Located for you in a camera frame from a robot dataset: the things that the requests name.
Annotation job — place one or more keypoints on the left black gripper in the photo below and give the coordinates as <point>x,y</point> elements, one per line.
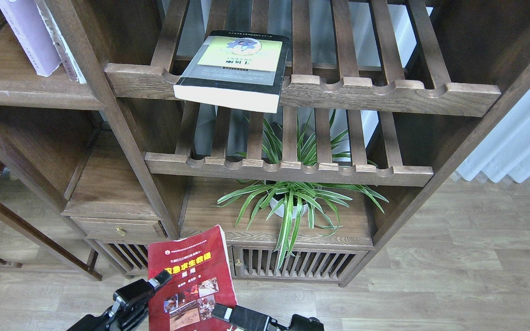
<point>130,308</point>

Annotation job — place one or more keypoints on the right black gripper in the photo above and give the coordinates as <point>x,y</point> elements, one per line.
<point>250,320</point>

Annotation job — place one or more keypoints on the red cover book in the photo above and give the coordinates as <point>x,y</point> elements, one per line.
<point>199,267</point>

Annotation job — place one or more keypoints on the black yellow thick book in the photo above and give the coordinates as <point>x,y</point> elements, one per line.
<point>236,69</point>

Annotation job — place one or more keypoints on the lavender white book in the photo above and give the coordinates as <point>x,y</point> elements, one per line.
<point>24,18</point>

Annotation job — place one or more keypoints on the green spider plant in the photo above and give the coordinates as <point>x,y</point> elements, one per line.
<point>292,200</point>

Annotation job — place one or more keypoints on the dark wooden bookshelf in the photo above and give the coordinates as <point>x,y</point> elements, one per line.
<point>418,83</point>

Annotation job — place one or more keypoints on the upright book worn spine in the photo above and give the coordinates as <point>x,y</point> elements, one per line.
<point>70,65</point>

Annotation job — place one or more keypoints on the white curtain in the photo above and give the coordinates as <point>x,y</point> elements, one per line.
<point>505,152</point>

